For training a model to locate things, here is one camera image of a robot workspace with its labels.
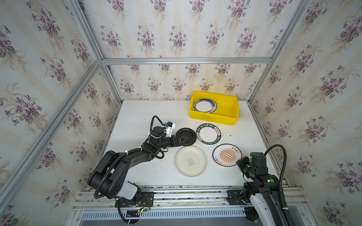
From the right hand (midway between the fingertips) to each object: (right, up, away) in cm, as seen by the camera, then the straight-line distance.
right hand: (236, 161), depth 80 cm
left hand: (-30, +13, +3) cm, 33 cm away
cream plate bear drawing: (-26, -2, +6) cm, 27 cm away
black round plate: (-28, +13, +9) cm, 32 cm away
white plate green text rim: (-13, +13, +19) cm, 26 cm away
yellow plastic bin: (+5, +30, +30) cm, 43 cm away
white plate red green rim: (-13, +34, +32) cm, 48 cm away
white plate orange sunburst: (-3, +1, +7) cm, 8 cm away
